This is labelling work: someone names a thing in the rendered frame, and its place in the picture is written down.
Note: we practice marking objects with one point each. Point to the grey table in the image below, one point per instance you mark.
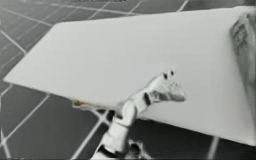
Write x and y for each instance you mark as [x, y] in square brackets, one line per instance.
[110, 56]

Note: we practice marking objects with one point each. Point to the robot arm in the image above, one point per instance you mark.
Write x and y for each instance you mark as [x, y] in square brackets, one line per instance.
[121, 128]

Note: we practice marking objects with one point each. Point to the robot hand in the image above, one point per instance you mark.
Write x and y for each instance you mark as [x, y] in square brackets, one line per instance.
[163, 90]

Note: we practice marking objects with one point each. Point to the grey mesh tray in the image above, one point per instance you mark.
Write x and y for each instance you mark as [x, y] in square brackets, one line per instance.
[245, 40]

